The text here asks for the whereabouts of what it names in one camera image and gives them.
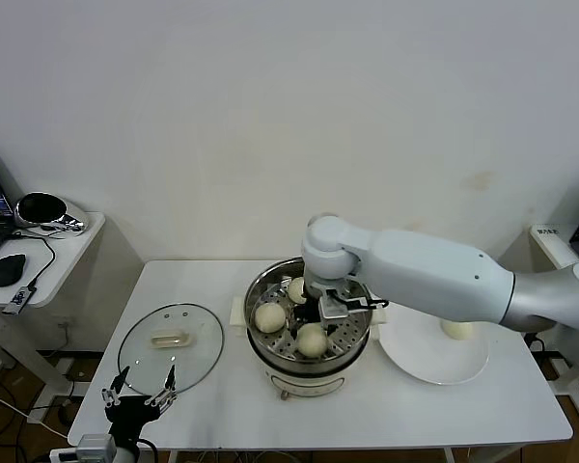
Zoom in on black computer mouse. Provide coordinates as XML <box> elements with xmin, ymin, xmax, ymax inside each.
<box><xmin>0</xmin><ymin>254</ymin><xmax>28</xmax><ymax>289</ymax></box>

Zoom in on black hanging cable with adapter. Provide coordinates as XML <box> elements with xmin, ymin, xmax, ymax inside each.
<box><xmin>523</xmin><ymin>330</ymin><xmax>546</xmax><ymax>356</ymax></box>

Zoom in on black thin desk cable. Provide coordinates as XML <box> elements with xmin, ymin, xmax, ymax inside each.
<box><xmin>12</xmin><ymin>231</ymin><xmax>58</xmax><ymax>290</ymax></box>

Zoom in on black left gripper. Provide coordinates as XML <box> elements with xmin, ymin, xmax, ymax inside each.
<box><xmin>100</xmin><ymin>365</ymin><xmax>179</xmax><ymax>443</ymax></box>

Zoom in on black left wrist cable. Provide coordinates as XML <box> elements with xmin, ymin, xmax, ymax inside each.
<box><xmin>137</xmin><ymin>437</ymin><xmax>159</xmax><ymax>463</ymax></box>

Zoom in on steel steamer pot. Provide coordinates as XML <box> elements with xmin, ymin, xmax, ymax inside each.
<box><xmin>229</xmin><ymin>292</ymin><xmax>390</xmax><ymax>401</ymax></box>

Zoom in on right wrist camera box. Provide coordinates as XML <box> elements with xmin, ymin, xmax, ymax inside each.
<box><xmin>317</xmin><ymin>294</ymin><xmax>352</xmax><ymax>322</ymax></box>

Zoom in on glass lid with cream handle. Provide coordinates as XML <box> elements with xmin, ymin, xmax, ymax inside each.
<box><xmin>117</xmin><ymin>302</ymin><xmax>226</xmax><ymax>397</ymax></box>

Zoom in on white floor cable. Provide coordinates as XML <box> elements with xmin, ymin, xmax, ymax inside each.
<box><xmin>0</xmin><ymin>389</ymin><xmax>71</xmax><ymax>443</ymax></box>

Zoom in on perforated steel steamer basket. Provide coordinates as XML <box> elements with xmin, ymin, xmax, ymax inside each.
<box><xmin>244</xmin><ymin>258</ymin><xmax>373</xmax><ymax>375</ymax></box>

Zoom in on small USB hub adapter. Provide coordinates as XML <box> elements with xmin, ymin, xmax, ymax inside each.
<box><xmin>2</xmin><ymin>284</ymin><xmax>36</xmax><ymax>317</ymax></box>

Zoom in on white round plate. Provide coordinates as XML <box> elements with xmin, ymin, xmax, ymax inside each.
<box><xmin>379</xmin><ymin>306</ymin><xmax>491</xmax><ymax>386</ymax></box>

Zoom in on white steamed baozi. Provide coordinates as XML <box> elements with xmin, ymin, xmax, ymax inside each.
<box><xmin>440</xmin><ymin>320</ymin><xmax>475</xmax><ymax>341</ymax></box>
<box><xmin>295</xmin><ymin>322</ymin><xmax>329</xmax><ymax>358</ymax></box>
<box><xmin>254</xmin><ymin>302</ymin><xmax>287</xmax><ymax>334</ymax></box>
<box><xmin>288</xmin><ymin>277</ymin><xmax>308</xmax><ymax>305</ymax></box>

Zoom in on shiny chrome black device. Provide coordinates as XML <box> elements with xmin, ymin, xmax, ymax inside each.
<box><xmin>14</xmin><ymin>192</ymin><xmax>88</xmax><ymax>235</ymax></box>

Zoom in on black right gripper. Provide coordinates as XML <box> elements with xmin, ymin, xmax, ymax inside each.
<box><xmin>290</xmin><ymin>286</ymin><xmax>340</xmax><ymax>338</ymax></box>

